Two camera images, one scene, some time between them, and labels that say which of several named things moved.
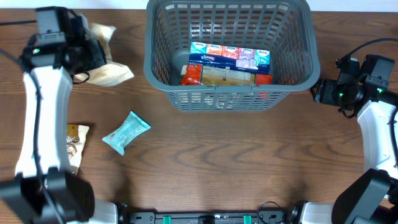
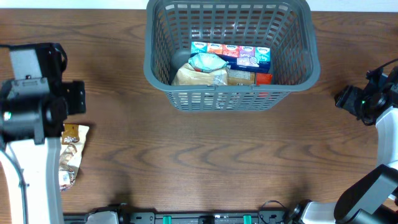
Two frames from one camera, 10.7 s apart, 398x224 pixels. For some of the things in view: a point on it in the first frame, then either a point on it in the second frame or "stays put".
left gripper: (98, 56) to (76, 95)
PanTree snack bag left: (76, 135) stays put
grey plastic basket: (287, 26) stays put
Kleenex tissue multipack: (229, 56) stays put
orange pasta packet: (191, 74) to (237, 77)
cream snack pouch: (112, 73) to (186, 75)
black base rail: (209, 217) stays put
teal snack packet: (119, 137) to (206, 62)
